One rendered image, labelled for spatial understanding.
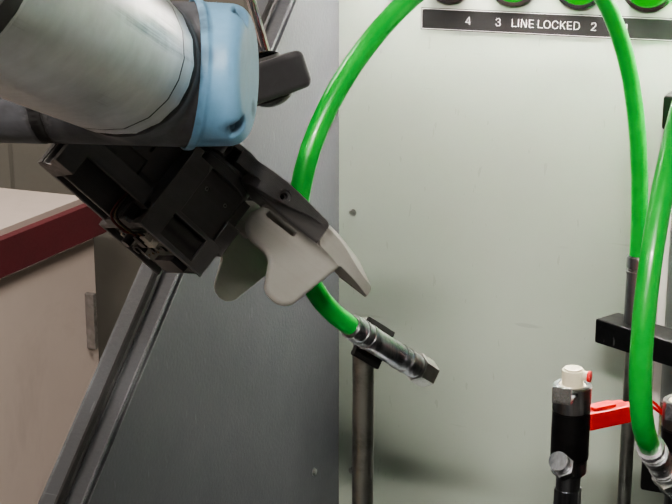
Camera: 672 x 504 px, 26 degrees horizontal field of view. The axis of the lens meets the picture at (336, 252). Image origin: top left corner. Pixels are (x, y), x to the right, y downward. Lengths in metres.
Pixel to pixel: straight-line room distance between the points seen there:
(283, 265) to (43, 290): 1.89
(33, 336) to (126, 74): 2.17
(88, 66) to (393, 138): 0.83
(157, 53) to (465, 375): 0.82
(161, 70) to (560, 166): 0.72
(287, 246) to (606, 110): 0.48
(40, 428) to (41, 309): 0.23
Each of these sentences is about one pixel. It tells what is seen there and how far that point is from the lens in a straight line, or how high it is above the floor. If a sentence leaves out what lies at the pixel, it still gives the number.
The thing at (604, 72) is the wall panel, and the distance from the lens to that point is 1.31.
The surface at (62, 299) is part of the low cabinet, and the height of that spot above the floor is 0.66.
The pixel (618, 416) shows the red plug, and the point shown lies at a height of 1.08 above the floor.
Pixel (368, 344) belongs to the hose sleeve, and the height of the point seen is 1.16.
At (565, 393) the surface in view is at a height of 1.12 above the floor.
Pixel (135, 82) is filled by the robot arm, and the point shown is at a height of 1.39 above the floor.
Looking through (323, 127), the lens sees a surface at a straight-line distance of 0.95.
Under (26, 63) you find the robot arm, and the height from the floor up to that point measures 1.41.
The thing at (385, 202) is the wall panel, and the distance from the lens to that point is 1.40.
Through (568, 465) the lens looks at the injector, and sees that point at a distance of 1.07.
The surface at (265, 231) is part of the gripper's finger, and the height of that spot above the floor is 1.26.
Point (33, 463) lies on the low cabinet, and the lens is 2.84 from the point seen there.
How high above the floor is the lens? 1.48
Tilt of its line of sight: 15 degrees down
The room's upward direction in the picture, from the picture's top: straight up
